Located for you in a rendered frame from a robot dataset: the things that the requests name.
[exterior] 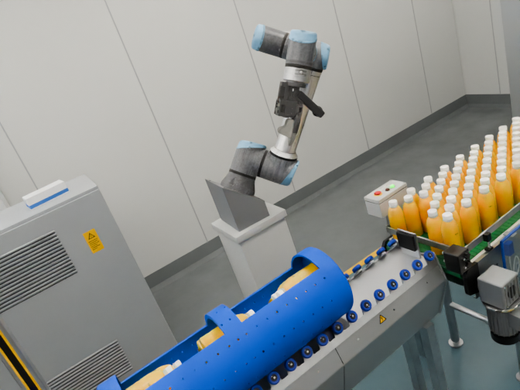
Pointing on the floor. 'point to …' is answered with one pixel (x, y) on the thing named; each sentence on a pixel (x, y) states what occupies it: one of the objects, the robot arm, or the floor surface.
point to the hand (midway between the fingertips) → (292, 142)
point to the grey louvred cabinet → (76, 292)
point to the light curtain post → (18, 361)
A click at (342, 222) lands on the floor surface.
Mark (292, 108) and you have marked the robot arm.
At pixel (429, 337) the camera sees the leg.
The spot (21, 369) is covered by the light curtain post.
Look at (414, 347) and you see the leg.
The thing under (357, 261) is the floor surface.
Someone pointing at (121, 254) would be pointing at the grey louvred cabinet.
